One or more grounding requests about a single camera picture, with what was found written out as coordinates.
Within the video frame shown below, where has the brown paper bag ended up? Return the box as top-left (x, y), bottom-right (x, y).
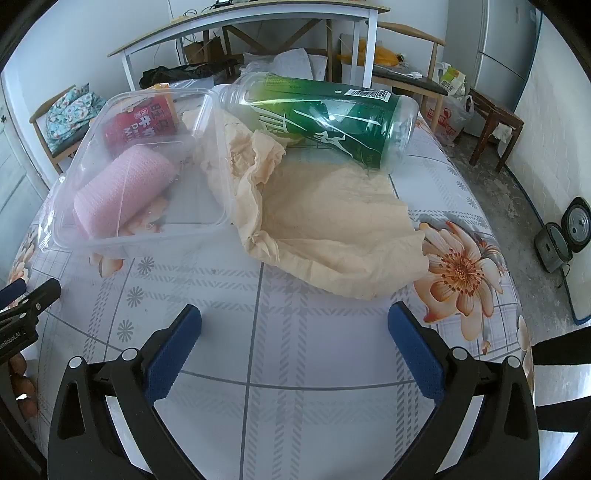
top-left (184, 37), bottom-right (227, 65)

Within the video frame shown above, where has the person's left hand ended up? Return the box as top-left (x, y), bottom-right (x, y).
top-left (9, 353), bottom-right (40, 418)

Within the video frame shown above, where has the white plastic bag red print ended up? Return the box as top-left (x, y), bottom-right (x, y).
top-left (431, 95), bottom-right (475, 146)

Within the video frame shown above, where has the white fridge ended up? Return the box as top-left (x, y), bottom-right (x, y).
top-left (445, 0), bottom-right (541, 112)

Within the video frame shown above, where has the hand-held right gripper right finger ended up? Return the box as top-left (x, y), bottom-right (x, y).
top-left (387, 302), bottom-right (541, 480)

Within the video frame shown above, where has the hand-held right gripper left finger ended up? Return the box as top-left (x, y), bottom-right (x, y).
top-left (47, 304), bottom-right (204, 480)

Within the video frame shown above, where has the grey rice cooker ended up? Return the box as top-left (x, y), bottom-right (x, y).
top-left (534, 198), bottom-right (591, 273)

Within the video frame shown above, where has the white mat blue edge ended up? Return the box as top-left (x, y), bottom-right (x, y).
top-left (561, 249), bottom-right (591, 324)

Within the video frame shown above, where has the white crumpled plastic bag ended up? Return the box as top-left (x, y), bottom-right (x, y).
top-left (242, 46), bottom-right (328, 84)

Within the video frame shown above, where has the floral cushion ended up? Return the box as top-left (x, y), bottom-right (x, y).
top-left (44, 85), bottom-right (107, 144)

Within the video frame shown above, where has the clear plastic container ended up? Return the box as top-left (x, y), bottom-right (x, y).
top-left (50, 88), bottom-right (232, 252)

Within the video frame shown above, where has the wooden chair dark seat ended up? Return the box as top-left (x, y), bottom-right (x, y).
top-left (372, 23), bottom-right (451, 130)

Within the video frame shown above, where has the wooden stool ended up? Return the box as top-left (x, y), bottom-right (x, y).
top-left (468, 88), bottom-right (525, 174)

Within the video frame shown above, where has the wooden cross frame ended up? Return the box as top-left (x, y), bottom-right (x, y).
top-left (222, 21), bottom-right (333, 81)

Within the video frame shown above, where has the pink foam roll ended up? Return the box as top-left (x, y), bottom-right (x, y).
top-left (74, 145), bottom-right (178, 238)

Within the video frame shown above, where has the red drink can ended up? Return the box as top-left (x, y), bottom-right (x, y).
top-left (104, 95), bottom-right (178, 153)

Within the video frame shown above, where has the white yellow green bag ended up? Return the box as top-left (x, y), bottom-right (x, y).
top-left (434, 62), bottom-right (467, 95)

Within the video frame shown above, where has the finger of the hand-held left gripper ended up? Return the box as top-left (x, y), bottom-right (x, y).
top-left (0, 281), bottom-right (27, 309)
top-left (0, 279), bottom-right (62, 325)

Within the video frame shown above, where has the green label clear bottle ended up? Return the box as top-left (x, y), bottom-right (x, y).
top-left (217, 71), bottom-right (419, 174)

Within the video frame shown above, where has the white desk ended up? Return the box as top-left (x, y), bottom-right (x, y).
top-left (107, 0), bottom-right (391, 93)

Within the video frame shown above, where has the beige paper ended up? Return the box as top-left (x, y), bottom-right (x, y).
top-left (182, 108), bottom-right (428, 301)

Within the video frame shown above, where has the black bag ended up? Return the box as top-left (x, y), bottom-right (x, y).
top-left (140, 58), bottom-right (241, 88)

